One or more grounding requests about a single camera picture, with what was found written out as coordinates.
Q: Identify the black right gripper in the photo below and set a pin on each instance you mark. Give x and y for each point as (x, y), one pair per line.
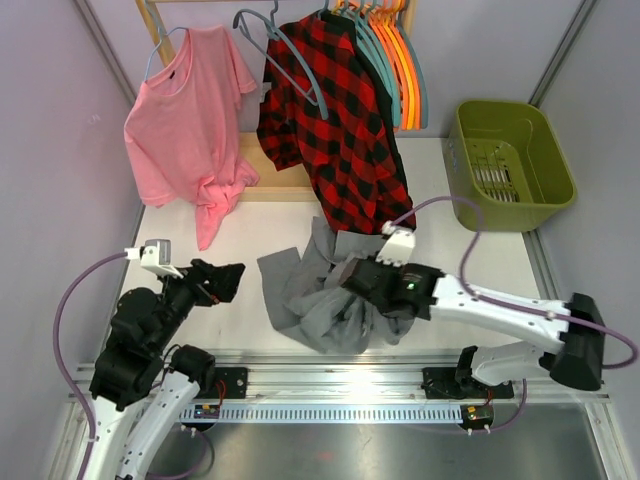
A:
(382, 265)

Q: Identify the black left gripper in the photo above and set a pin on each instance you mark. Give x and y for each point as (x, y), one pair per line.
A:
(222, 280)

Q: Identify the grey button shirt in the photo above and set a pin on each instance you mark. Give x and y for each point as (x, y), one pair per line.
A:
(305, 302)

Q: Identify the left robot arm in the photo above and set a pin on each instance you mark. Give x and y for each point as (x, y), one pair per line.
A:
(138, 391)

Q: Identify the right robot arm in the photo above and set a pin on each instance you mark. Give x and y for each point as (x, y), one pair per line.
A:
(560, 340)

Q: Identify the pink t-shirt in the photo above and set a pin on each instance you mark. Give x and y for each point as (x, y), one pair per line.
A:
(182, 135)

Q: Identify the yellow plastic hanger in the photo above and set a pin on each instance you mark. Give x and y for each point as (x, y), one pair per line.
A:
(407, 78)

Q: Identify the red black plaid shirt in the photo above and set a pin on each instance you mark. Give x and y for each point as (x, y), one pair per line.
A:
(320, 112)

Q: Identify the black shirt on hanger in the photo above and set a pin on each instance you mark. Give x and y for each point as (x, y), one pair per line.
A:
(383, 98)

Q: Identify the orange plastic hanger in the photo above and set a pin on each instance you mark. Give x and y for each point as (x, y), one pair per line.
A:
(375, 51)

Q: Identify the teal empty hanger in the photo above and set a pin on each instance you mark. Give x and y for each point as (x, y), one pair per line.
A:
(404, 22)

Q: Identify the teal hanger under plaid shirt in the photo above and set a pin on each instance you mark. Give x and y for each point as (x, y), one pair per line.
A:
(329, 8)

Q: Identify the green plastic basket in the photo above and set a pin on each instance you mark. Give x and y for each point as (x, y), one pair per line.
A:
(504, 157)

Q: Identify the aluminium corner profile right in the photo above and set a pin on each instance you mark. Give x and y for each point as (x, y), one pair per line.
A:
(567, 42)

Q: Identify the aluminium corner profile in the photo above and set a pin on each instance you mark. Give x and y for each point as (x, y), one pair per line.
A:
(567, 42)
(103, 44)

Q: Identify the aluminium corner profile left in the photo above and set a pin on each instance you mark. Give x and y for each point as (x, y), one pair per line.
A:
(103, 44)

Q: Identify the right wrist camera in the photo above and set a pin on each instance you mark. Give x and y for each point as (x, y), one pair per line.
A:
(398, 247)

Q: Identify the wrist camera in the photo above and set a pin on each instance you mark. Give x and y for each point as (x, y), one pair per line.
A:
(398, 247)
(155, 257)

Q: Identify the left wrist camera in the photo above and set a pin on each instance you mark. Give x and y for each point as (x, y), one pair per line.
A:
(155, 257)

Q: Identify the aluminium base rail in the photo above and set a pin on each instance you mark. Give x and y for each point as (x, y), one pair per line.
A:
(367, 379)

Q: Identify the wooden rack frame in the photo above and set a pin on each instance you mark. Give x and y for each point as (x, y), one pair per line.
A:
(291, 185)

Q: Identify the white slotted cable duct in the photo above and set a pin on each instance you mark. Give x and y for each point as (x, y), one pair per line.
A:
(324, 413)

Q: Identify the light blue wire hanger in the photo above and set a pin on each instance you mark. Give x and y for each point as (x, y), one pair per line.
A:
(160, 36)

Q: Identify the wooden clothes rail rod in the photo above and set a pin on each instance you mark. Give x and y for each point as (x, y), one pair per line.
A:
(206, 1)

